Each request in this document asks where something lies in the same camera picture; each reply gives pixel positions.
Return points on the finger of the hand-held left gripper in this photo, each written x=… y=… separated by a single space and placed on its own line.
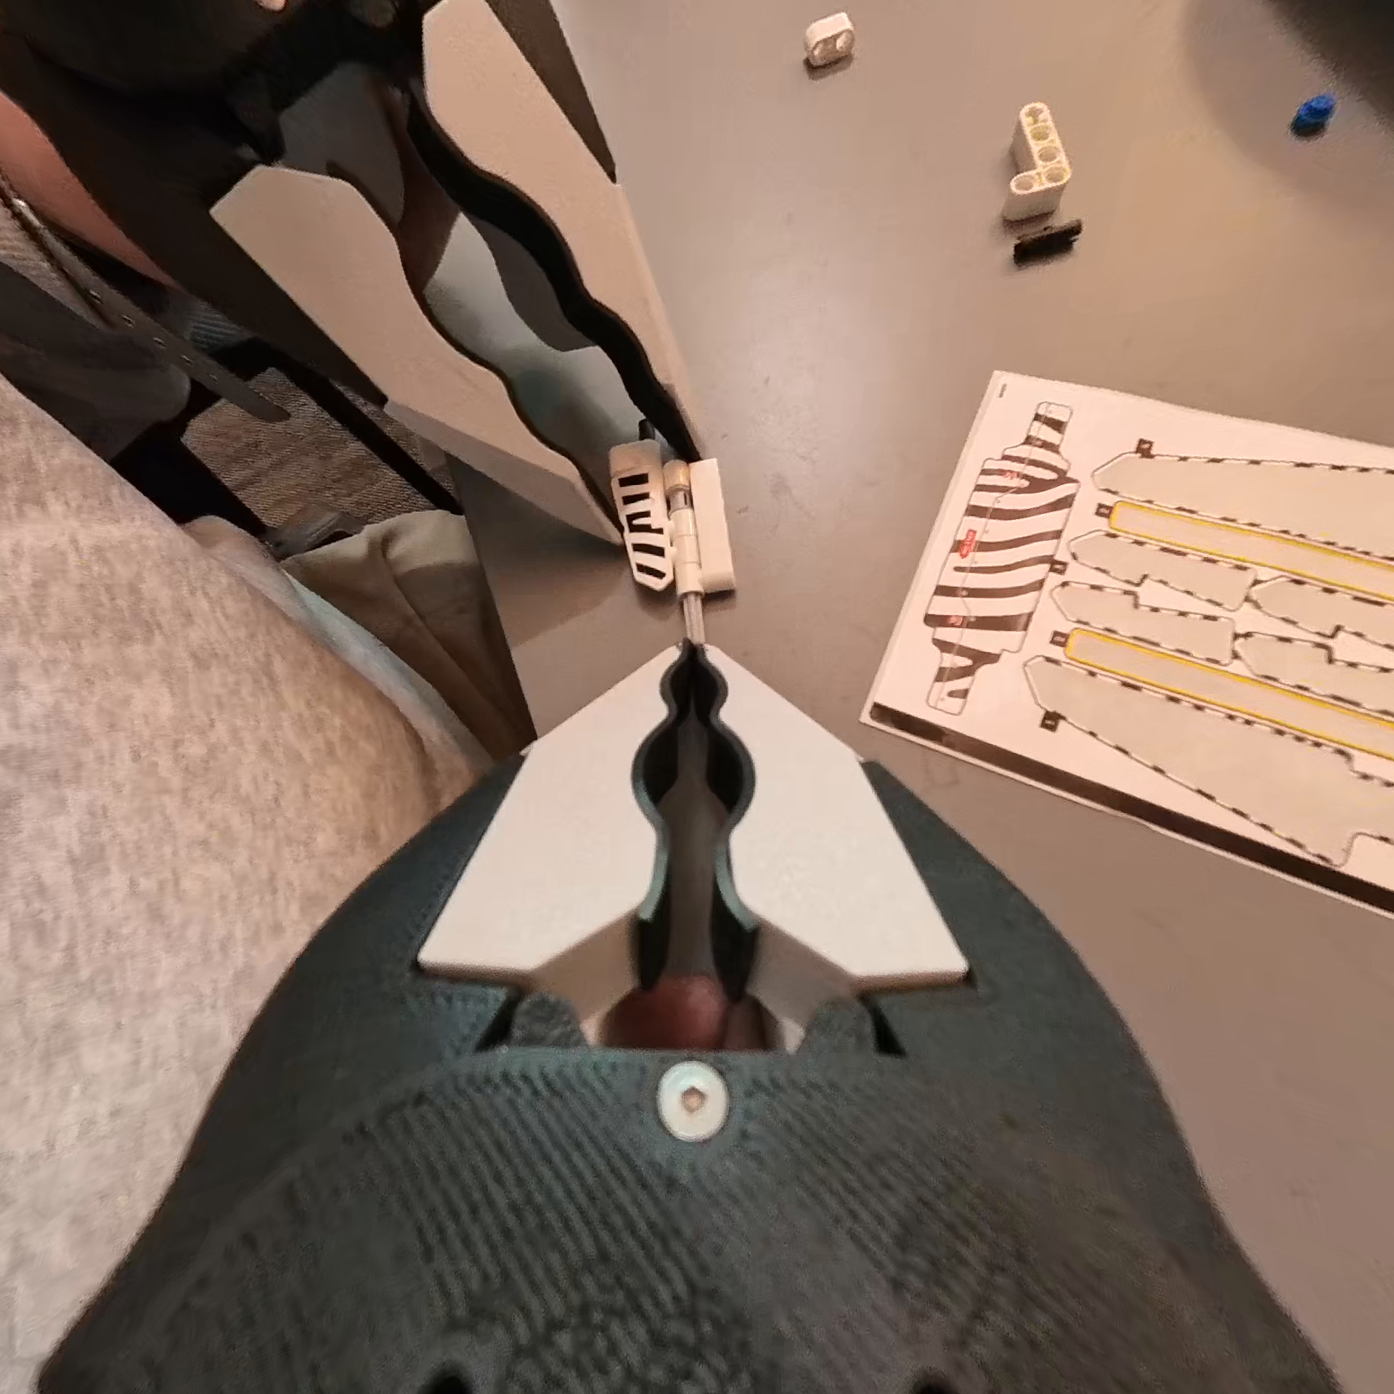
x=328 y=282
x=545 y=131

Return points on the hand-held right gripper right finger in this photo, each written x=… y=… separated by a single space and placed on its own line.
x=839 y=871

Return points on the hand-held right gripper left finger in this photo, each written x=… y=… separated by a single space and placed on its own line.
x=545 y=860

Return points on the grey lego axle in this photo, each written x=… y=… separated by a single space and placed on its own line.
x=693 y=621

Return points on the short white lego beam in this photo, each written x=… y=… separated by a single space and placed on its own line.
x=830 y=40

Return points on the white striped lego assembly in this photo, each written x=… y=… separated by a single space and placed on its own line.
x=654 y=511

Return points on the lego sticker sheet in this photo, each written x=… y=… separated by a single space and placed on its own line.
x=1144 y=654

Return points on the white angled lego beam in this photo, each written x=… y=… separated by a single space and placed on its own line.
x=1041 y=163

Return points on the black lego pin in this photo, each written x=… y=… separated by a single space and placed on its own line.
x=1048 y=241

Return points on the small blue lego piece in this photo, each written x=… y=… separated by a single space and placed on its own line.
x=1313 y=114

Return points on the person's left hand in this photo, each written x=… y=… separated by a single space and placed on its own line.
x=55 y=179

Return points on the person's right hand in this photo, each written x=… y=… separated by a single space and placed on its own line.
x=676 y=1012

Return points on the grey mesh office chair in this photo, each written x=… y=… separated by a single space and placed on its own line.
x=273 y=446

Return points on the person's khaki pants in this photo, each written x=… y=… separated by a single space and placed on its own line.
x=414 y=609

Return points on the person's grey sweater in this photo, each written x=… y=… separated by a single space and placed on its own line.
x=163 y=762

